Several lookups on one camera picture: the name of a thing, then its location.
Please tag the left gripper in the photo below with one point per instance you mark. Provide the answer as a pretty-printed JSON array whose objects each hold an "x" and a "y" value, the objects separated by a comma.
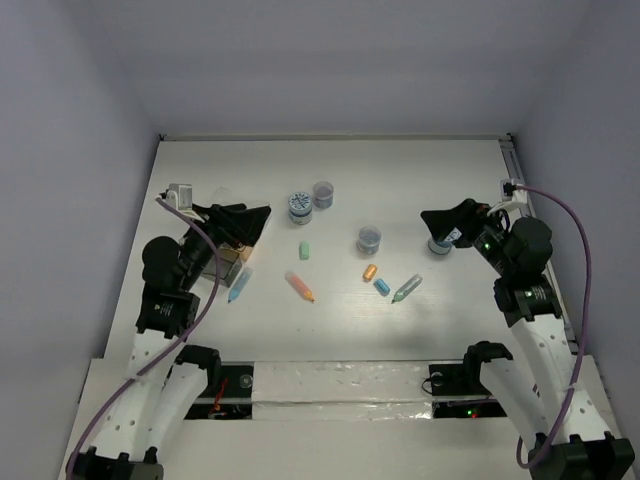
[{"x": 223, "y": 223}]

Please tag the blue splash label jar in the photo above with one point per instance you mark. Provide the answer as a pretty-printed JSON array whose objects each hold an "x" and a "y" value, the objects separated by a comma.
[{"x": 300, "y": 206}]

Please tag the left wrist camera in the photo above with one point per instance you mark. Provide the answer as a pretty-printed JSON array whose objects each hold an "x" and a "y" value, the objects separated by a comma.
[{"x": 179, "y": 196}]

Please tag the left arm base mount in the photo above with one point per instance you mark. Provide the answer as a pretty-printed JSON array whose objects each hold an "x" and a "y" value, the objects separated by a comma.
[{"x": 228, "y": 397}]

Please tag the purple clip jar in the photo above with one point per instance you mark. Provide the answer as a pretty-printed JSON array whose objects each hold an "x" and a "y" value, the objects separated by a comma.
[{"x": 323, "y": 194}]

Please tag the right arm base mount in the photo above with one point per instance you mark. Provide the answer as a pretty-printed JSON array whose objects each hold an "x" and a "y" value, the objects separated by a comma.
[{"x": 454, "y": 396}]

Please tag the blue marker pen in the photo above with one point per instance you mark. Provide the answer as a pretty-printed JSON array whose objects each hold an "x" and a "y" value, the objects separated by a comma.
[{"x": 241, "y": 282}]

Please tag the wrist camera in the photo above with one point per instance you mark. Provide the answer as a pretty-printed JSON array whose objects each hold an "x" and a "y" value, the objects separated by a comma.
[
  {"x": 179, "y": 196},
  {"x": 512, "y": 192}
]

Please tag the grey plastic bin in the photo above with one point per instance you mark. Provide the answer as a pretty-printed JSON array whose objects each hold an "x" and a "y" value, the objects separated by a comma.
[{"x": 230, "y": 267}]

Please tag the aluminium side rail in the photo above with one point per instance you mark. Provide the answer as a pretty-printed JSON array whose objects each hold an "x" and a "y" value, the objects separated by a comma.
[{"x": 535, "y": 236}]

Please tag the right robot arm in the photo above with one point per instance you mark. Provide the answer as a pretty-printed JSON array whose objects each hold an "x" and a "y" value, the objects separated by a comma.
[{"x": 561, "y": 433}]

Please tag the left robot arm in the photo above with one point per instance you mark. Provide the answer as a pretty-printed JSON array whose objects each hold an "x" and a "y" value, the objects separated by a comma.
[{"x": 129, "y": 436}]

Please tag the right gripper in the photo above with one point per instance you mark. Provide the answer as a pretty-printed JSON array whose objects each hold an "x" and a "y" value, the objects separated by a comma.
[{"x": 468, "y": 215}]

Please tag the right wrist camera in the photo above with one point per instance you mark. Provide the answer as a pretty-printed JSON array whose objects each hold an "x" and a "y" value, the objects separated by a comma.
[{"x": 512, "y": 192}]

